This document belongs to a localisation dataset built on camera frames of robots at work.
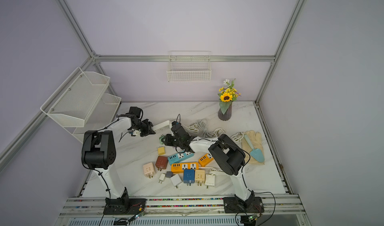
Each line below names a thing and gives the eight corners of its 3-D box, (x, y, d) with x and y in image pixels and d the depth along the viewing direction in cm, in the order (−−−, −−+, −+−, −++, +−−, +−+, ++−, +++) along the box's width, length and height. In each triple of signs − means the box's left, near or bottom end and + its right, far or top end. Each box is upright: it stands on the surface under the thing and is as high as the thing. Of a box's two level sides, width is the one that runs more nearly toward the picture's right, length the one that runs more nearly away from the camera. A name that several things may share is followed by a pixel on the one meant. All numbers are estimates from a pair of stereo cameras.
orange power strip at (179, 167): (171, 173, 86) (170, 171, 83) (172, 164, 89) (171, 162, 87) (198, 173, 86) (198, 171, 83) (198, 164, 89) (198, 162, 87)
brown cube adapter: (155, 170, 86) (154, 168, 83) (158, 157, 91) (156, 155, 88) (167, 170, 86) (165, 168, 83) (168, 157, 91) (167, 155, 88)
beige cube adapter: (195, 185, 80) (195, 183, 77) (195, 172, 85) (195, 169, 82) (205, 185, 80) (205, 183, 77) (204, 172, 85) (205, 169, 82)
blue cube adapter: (183, 185, 80) (183, 183, 77) (184, 171, 85) (183, 169, 82) (194, 185, 80) (194, 183, 77) (194, 171, 85) (194, 169, 82)
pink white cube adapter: (147, 180, 82) (145, 177, 79) (143, 167, 87) (141, 165, 83) (156, 175, 84) (155, 172, 81) (153, 163, 88) (151, 160, 85)
